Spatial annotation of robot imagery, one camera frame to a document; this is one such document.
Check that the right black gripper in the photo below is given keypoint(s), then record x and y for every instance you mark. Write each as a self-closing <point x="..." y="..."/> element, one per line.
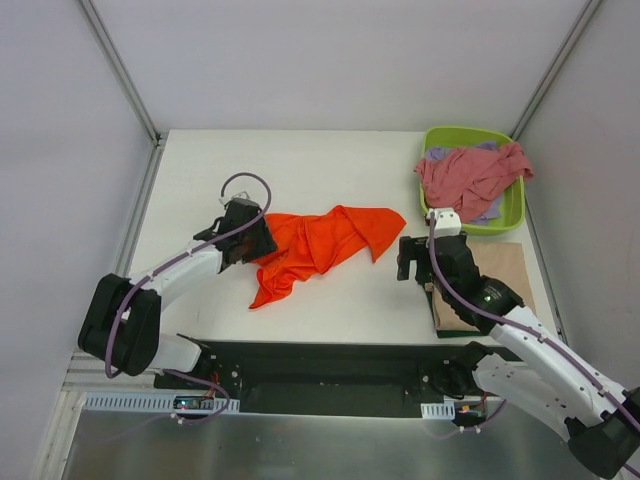
<point x="417" y="257"/>

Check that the left aluminium table rail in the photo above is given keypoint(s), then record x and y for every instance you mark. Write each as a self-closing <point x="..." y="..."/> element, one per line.
<point x="126" y="250"/>

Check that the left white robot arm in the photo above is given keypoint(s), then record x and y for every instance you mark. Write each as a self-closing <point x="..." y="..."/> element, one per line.
<point x="122" y="324"/>

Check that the left aluminium frame post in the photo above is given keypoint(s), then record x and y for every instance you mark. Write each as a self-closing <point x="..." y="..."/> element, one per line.
<point x="106" y="44"/>

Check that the folded beige t shirt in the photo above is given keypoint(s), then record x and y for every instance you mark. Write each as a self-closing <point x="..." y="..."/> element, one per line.
<point x="504" y="261"/>

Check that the pink t shirt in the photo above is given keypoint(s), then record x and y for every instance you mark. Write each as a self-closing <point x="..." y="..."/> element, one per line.
<point x="512" y="164"/>

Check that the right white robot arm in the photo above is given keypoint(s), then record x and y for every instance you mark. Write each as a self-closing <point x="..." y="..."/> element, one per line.
<point x="596" y="416"/>

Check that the right aluminium frame post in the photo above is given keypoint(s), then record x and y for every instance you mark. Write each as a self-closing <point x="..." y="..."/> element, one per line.
<point x="569" y="44"/>

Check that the lavender t shirt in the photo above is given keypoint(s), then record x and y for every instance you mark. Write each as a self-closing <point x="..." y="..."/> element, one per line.
<point x="464" y="178"/>

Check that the green plastic basin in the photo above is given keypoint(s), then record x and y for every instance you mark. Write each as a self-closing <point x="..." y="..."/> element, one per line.
<point x="512" y="205"/>

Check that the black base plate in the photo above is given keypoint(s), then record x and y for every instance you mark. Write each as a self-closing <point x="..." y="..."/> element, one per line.
<point x="388" y="381"/>

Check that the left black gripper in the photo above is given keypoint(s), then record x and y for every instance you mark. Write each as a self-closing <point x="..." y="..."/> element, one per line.
<point x="258" y="235"/>

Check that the orange t shirt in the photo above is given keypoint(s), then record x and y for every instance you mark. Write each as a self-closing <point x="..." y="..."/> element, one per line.
<point x="309" y="245"/>

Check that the white cable duct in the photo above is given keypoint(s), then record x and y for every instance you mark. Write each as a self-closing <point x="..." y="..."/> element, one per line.
<point x="159" y="403"/>
<point x="438" y="411"/>

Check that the right white cable duct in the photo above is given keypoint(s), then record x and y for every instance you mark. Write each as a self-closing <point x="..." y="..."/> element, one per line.
<point x="438" y="411"/>

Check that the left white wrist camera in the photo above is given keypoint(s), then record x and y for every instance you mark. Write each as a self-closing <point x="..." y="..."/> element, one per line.
<point x="226" y="199"/>

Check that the left white cable duct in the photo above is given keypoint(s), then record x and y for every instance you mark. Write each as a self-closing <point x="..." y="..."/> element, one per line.
<point x="159" y="403"/>

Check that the aluminium frame post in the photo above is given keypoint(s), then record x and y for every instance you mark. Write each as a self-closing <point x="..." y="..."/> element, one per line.
<point x="569" y="44"/>
<point x="106" y="44"/>

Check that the folded dark green t shirt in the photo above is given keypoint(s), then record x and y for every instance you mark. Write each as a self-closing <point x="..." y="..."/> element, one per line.
<point x="446" y="323"/>

